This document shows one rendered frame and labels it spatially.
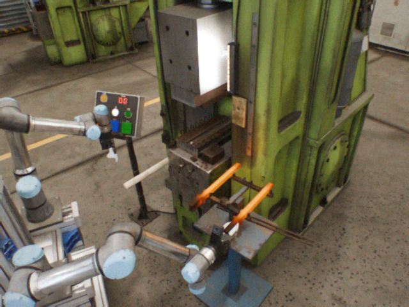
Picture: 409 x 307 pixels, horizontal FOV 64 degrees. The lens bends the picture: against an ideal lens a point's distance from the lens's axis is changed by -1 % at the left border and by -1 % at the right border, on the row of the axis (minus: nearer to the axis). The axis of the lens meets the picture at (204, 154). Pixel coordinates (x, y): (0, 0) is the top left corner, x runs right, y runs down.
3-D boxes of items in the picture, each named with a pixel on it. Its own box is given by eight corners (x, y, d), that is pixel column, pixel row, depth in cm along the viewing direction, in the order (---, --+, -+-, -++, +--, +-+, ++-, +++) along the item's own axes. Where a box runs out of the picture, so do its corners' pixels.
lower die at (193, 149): (197, 158, 210) (197, 147, 205) (176, 146, 221) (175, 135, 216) (239, 130, 234) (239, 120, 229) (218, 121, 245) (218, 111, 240)
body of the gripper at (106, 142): (100, 144, 209) (96, 128, 201) (114, 141, 211) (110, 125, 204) (102, 151, 203) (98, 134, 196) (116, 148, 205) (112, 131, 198)
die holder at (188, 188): (210, 223, 225) (208, 172, 198) (172, 197, 246) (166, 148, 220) (259, 182, 257) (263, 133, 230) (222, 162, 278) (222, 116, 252)
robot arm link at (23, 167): (20, 197, 184) (-8, 108, 155) (16, 183, 195) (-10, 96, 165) (43, 191, 190) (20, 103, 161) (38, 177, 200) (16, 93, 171)
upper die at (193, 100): (195, 108, 189) (193, 93, 183) (171, 98, 201) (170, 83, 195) (241, 84, 213) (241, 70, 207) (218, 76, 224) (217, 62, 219)
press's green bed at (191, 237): (211, 265, 253) (210, 222, 225) (178, 238, 274) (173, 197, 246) (255, 224, 284) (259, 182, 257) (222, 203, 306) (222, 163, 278)
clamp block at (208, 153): (212, 165, 203) (211, 157, 199) (202, 160, 208) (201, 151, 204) (225, 157, 210) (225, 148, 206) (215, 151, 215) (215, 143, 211)
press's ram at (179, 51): (211, 100, 176) (209, 22, 152) (164, 81, 198) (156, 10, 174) (259, 75, 200) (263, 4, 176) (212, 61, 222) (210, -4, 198)
